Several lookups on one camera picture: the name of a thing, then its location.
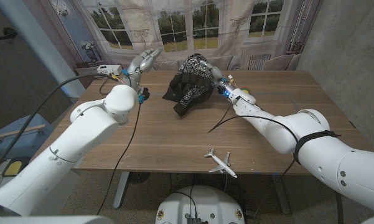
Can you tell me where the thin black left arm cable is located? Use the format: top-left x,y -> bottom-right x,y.
96,101 -> 143,216

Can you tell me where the black cable of white box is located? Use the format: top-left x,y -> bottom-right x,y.
98,77 -> 111,96

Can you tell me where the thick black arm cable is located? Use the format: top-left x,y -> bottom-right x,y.
335,190 -> 345,224
0,73 -> 119,178

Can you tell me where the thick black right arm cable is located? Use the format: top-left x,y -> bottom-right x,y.
335,190 -> 345,224

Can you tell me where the printed window backdrop cloth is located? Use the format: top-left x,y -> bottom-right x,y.
48,0 -> 323,72

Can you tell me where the light blue pillar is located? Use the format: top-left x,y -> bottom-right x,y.
0,0 -> 86,99

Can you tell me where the blue bin with wooden handle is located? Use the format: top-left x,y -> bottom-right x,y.
0,112 -> 55,161

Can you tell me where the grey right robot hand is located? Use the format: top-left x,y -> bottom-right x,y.
199,60 -> 237,96

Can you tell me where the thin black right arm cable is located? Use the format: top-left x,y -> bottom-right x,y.
207,101 -> 299,218

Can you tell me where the black paisley bandana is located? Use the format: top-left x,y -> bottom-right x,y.
162,53 -> 217,118

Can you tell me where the yellow and black floor item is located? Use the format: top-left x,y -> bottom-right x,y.
1,157 -> 30,178

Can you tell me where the grey table leg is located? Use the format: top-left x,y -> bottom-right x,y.
270,174 -> 291,215
113,171 -> 130,209

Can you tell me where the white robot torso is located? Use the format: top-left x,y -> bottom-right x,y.
154,185 -> 246,224

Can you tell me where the white electronics box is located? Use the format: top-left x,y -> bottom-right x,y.
96,64 -> 123,77

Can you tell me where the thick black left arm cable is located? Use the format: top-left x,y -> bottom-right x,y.
0,73 -> 119,178

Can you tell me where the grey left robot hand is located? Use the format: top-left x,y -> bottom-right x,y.
121,47 -> 163,94

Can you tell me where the white toy airplane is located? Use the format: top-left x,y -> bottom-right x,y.
204,147 -> 238,179

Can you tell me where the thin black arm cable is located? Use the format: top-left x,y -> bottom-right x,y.
207,101 -> 299,218
96,101 -> 143,216

